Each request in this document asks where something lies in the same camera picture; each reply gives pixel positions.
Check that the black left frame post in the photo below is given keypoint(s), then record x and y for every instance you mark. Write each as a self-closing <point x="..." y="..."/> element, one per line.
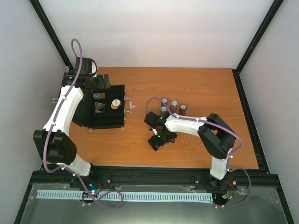
<point x="50" y="31"/>

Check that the black poker set case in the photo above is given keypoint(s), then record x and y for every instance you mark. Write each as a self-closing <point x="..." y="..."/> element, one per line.
<point x="78" y="106"/>

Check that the black aluminium frame rail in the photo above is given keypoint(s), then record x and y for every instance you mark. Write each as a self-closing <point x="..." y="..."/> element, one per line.
<point x="200" y="177"/>

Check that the brown chip stack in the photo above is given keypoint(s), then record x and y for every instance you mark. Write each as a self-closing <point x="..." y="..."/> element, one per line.
<point x="182" y="110"/>

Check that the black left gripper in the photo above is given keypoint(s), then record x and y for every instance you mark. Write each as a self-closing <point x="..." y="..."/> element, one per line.
<point x="101" y="86"/>

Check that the white slotted cable duct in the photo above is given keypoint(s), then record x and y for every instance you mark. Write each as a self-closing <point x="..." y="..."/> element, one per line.
<point x="126" y="196"/>

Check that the black frame post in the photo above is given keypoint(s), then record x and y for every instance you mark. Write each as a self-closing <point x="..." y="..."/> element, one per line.
<point x="50" y="31"/>
<point x="275" y="6"/>

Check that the grey chip stack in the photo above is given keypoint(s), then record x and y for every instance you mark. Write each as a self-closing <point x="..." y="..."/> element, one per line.
<point x="173" y="106"/>

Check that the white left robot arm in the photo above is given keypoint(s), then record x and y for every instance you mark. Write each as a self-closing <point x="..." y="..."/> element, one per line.
<point x="53" y="143"/>

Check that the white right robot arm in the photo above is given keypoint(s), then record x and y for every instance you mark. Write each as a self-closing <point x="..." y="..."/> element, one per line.
<point x="217" y="137"/>

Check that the white dealer button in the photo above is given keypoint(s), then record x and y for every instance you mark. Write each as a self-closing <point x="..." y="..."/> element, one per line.
<point x="116" y="102"/>

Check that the black right frame post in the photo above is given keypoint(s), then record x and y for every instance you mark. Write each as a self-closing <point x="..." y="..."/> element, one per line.
<point x="275" y="6"/>

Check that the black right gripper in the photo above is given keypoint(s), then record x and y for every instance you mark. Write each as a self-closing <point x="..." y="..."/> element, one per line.
<point x="172" y="136"/>

